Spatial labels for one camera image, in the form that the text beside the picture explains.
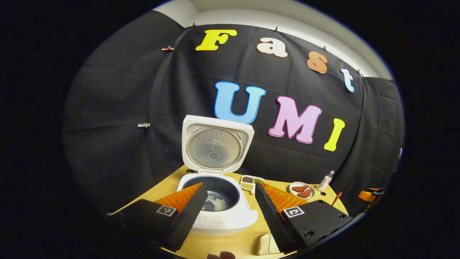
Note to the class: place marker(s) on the white rice cooker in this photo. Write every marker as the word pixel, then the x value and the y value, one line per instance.
pixel 215 223

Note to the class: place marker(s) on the white rice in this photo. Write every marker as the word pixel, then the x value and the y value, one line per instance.
pixel 217 205

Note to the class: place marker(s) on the red meat slice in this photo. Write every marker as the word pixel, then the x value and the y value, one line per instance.
pixel 299 188
pixel 305 194

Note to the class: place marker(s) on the brown wooden spoon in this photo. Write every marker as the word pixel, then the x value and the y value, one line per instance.
pixel 337 198

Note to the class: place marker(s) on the white rounded block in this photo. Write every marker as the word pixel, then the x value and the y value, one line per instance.
pixel 264 246

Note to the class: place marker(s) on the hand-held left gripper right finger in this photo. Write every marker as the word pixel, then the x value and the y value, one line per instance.
pixel 275 219

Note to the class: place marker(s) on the brown cloth clip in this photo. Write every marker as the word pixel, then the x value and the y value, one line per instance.
pixel 168 48

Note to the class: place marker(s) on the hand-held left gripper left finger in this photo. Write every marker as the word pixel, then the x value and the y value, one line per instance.
pixel 187 216

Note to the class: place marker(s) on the white oval plate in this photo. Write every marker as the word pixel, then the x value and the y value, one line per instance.
pixel 294 194

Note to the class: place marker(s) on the small clear bottle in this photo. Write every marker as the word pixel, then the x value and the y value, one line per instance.
pixel 325 181

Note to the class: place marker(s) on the white divided grain dish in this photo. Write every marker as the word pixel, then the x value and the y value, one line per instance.
pixel 248 180

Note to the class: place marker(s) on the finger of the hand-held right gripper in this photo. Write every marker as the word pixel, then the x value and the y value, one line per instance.
pixel 366 196

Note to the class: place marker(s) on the white cloth clip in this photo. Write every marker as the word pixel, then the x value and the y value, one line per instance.
pixel 144 125

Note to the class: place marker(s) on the black backdrop cloth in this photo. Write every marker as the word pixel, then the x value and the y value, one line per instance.
pixel 143 90

